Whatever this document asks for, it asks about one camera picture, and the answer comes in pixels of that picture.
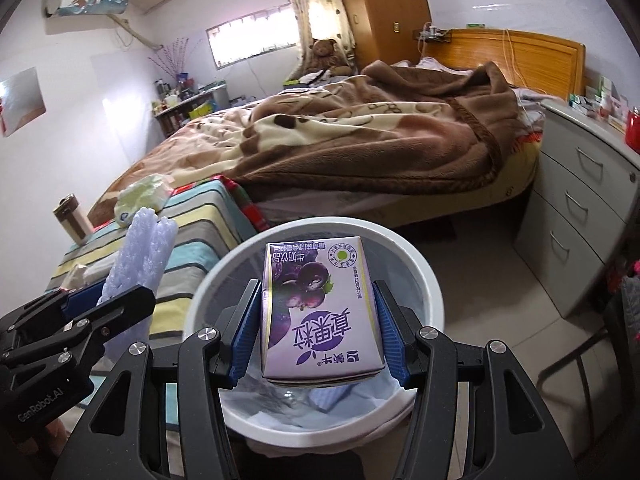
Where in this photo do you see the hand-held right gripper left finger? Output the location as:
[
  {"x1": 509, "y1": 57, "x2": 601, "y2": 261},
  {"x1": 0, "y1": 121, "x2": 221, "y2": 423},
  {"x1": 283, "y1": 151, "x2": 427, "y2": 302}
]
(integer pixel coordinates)
[{"x1": 52, "y1": 280, "x2": 263, "y2": 480}]

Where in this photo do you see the grey drawer cabinet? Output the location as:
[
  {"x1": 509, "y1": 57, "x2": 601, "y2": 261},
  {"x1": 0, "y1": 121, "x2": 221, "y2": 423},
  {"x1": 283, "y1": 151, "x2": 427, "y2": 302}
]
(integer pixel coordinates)
[{"x1": 514, "y1": 97, "x2": 640, "y2": 318}]

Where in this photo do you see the patterned window curtain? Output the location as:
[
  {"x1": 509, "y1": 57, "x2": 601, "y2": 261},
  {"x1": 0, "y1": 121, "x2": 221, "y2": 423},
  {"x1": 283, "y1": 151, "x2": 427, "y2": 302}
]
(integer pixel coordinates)
[{"x1": 280, "y1": 0, "x2": 358, "y2": 78}]

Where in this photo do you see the red container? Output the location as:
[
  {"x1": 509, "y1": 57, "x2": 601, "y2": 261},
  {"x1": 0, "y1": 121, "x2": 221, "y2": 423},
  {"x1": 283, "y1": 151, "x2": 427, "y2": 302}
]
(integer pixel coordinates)
[{"x1": 625, "y1": 107, "x2": 640, "y2": 153}]

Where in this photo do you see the cluttered side shelf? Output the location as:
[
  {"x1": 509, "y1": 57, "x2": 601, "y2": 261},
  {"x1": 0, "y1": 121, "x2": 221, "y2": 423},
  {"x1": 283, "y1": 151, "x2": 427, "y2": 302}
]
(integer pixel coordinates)
[{"x1": 152, "y1": 82, "x2": 231, "y2": 138}]

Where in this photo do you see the window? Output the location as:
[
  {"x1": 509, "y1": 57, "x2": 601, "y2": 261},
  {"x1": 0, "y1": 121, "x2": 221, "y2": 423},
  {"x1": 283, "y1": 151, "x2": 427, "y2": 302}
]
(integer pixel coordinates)
[{"x1": 205, "y1": 2, "x2": 301, "y2": 70}]

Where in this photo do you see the wrapped air conditioner pipe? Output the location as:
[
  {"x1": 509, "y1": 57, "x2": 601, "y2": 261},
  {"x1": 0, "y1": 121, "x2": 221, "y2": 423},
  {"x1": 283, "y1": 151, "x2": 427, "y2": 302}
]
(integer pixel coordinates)
[{"x1": 110, "y1": 15, "x2": 163, "y2": 51}]

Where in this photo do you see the bed mattress with sheet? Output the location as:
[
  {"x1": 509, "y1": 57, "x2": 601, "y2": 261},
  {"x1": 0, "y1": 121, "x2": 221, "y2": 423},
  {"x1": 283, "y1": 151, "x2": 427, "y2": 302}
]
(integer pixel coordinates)
[{"x1": 250, "y1": 150, "x2": 543, "y2": 233}]

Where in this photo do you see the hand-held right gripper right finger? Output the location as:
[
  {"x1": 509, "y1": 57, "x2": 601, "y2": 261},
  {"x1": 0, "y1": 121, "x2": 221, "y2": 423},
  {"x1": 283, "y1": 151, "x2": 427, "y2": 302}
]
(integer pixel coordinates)
[{"x1": 372, "y1": 280, "x2": 581, "y2": 480}]

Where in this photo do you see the wooden bed headboard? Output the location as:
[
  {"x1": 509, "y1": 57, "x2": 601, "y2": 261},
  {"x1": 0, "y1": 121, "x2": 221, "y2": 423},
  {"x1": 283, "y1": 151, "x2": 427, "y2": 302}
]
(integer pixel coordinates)
[{"x1": 412, "y1": 27, "x2": 587, "y2": 103}]

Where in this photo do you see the silver foil wall sheet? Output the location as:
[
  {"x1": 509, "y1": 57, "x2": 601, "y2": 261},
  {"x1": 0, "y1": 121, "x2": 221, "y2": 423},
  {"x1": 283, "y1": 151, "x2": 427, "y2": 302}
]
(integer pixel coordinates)
[{"x1": 0, "y1": 67, "x2": 47, "y2": 137}]

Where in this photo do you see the clear bin liner bag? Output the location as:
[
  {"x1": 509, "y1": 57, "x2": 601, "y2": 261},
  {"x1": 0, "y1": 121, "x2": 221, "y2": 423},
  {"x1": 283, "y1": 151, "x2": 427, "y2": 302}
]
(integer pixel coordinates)
[{"x1": 220, "y1": 375, "x2": 416, "y2": 428}]

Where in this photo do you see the dried branch decoration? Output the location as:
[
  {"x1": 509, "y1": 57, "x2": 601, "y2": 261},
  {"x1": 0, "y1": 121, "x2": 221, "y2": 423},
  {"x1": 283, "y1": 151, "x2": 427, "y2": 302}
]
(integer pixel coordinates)
[{"x1": 147, "y1": 37, "x2": 201, "y2": 78}]

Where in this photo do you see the brown cream blanket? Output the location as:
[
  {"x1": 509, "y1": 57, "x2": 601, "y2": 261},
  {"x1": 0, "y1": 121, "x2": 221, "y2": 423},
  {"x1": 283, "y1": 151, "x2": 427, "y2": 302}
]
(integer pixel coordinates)
[{"x1": 87, "y1": 60, "x2": 523, "y2": 211}]

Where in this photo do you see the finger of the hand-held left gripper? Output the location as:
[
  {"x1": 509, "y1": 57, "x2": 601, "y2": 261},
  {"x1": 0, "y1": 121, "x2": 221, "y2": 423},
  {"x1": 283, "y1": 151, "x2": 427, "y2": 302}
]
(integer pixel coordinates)
[
  {"x1": 5, "y1": 286, "x2": 157, "y2": 376},
  {"x1": 0, "y1": 282, "x2": 107, "y2": 348}
]

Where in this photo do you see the green tissue pack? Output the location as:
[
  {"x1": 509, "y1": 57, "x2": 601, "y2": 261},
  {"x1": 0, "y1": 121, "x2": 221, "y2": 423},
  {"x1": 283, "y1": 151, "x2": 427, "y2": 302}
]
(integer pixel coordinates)
[{"x1": 115, "y1": 175, "x2": 173, "y2": 224}]

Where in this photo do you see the power strip with plugs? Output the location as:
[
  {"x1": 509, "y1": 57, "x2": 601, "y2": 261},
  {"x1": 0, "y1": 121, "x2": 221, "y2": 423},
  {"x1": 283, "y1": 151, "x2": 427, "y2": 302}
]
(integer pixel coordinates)
[{"x1": 412, "y1": 22, "x2": 451, "y2": 43}]

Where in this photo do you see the white round waste bin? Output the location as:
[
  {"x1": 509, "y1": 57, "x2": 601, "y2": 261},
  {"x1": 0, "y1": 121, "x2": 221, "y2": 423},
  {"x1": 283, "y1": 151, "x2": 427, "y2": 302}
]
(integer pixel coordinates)
[{"x1": 181, "y1": 217, "x2": 446, "y2": 448}]

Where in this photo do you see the wooden wardrobe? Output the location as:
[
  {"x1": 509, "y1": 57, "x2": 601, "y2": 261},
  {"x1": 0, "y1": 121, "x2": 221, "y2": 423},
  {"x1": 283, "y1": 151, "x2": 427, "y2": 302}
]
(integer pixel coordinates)
[{"x1": 330, "y1": 0, "x2": 433, "y2": 73}]

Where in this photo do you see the brown teddy bear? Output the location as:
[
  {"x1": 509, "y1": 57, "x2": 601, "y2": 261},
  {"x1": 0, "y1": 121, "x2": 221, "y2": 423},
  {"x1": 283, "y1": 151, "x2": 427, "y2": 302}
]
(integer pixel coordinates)
[{"x1": 302, "y1": 37, "x2": 353, "y2": 78}]

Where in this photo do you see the brown white tumbler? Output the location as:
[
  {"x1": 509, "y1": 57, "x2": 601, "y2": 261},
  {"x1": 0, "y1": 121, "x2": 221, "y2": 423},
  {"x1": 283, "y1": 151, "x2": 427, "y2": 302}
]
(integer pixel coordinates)
[{"x1": 54, "y1": 193, "x2": 96, "y2": 243}]

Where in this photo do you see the purple milk carton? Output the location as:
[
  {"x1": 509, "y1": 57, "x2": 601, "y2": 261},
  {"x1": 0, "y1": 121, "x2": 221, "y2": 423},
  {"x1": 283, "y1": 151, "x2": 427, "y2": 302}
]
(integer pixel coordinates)
[{"x1": 260, "y1": 235, "x2": 387, "y2": 388}]

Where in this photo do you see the row of small boxes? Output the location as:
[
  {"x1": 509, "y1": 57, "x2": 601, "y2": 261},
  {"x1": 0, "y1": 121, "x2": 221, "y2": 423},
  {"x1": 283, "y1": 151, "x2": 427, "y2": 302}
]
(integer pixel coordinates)
[{"x1": 567, "y1": 75, "x2": 631, "y2": 123}]

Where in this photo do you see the black chair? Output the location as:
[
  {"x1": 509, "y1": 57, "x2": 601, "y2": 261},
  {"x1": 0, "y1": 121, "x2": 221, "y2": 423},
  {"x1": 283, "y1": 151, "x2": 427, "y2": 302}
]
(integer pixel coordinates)
[{"x1": 537, "y1": 270, "x2": 640, "y2": 421}]

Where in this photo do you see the cream paper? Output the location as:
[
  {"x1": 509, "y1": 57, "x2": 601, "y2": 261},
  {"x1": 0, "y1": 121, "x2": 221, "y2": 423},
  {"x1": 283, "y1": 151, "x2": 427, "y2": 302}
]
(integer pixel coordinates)
[{"x1": 60, "y1": 264, "x2": 93, "y2": 291}]

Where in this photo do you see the white charging cable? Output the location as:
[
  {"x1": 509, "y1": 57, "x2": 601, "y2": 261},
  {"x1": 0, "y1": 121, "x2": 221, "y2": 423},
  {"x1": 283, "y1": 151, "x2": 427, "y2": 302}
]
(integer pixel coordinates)
[{"x1": 500, "y1": 27, "x2": 526, "y2": 91}]

